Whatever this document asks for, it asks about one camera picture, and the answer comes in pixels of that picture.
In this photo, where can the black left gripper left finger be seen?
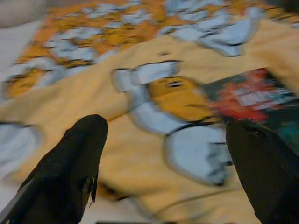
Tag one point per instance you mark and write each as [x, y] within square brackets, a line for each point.
[60, 177]

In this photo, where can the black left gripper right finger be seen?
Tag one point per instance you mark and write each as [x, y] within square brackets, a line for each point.
[268, 177]

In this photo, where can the dark book with red print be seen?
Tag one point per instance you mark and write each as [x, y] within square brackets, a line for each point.
[245, 98]

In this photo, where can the yellow cartoon print blanket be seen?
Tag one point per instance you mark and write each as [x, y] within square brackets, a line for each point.
[140, 151]

